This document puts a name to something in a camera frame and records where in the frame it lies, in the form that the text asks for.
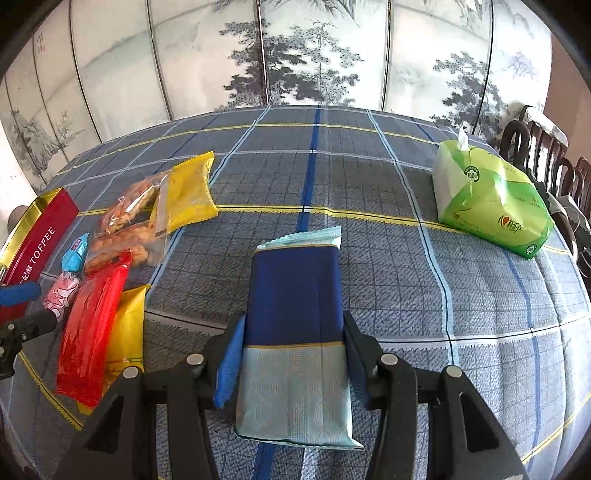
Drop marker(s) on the painted folding screen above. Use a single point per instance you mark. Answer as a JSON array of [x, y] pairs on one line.
[[295, 55]]

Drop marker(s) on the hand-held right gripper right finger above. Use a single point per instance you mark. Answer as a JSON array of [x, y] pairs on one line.
[[358, 364]]

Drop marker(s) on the red snack packet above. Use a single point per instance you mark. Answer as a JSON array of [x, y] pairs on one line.
[[87, 332]]

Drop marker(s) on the blue wrapped candy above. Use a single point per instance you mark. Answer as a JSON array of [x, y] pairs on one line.
[[74, 256]]

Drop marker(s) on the clear bag of peanuts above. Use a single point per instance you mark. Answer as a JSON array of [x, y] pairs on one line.
[[124, 240], [134, 198]]

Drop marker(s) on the blue plaid tablecloth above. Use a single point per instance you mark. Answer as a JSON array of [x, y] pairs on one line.
[[415, 300]]

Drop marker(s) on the green tissue pack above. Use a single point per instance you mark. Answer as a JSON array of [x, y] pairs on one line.
[[485, 194]]

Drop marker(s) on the dark wooden chair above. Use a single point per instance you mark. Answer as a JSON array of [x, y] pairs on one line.
[[517, 143], [584, 184], [549, 152]]

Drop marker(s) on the pink candy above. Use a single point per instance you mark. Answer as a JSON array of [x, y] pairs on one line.
[[60, 295]]

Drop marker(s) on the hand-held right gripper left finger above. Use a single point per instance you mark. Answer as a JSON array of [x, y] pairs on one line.
[[228, 369]]

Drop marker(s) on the red and gold tin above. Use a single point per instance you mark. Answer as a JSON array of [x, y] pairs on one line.
[[41, 235]]

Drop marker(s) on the blue snack packet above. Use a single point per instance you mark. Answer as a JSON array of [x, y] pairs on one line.
[[291, 300]]

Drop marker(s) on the yellow snack packet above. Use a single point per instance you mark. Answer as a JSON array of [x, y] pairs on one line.
[[189, 198], [129, 332]]

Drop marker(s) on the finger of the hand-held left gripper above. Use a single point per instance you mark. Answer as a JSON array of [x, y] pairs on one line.
[[32, 323], [18, 293]]

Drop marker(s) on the grey round object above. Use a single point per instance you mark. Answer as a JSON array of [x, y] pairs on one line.
[[18, 217]]

